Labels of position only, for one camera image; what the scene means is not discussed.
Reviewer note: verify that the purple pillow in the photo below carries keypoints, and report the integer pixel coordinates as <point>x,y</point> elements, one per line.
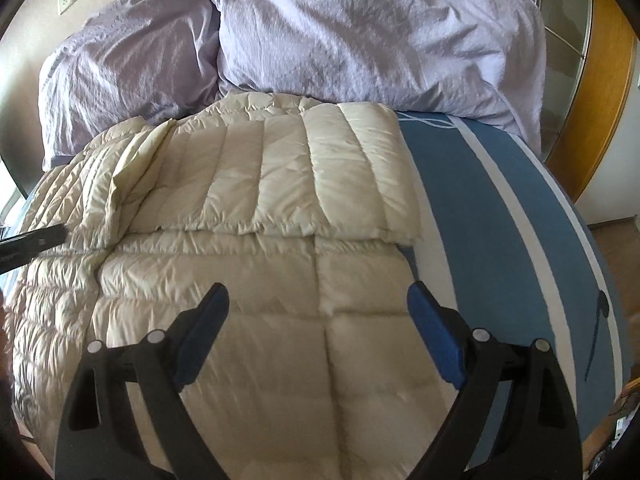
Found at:
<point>130,70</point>

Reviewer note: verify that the cream quilted down jacket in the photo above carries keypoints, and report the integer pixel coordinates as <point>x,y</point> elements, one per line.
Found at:
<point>280,270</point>

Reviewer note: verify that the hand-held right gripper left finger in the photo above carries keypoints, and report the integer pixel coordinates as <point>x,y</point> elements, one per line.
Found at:
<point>202,330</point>

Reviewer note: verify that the white wall socket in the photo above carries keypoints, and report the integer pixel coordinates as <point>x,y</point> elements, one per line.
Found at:
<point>65,1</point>

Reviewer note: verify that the frosted glass door panel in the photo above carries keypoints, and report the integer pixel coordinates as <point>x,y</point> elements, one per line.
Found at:
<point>560,35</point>

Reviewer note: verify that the lavender pillow on right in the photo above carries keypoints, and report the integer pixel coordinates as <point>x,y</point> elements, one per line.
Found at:
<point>380,35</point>

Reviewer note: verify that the thin black panel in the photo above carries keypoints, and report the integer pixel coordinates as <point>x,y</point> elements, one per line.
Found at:
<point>12,177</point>

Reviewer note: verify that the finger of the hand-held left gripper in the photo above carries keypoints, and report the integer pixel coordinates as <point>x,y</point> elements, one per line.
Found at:
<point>40,239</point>

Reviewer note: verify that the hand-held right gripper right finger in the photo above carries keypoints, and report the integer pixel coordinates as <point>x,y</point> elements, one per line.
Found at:
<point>435,335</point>

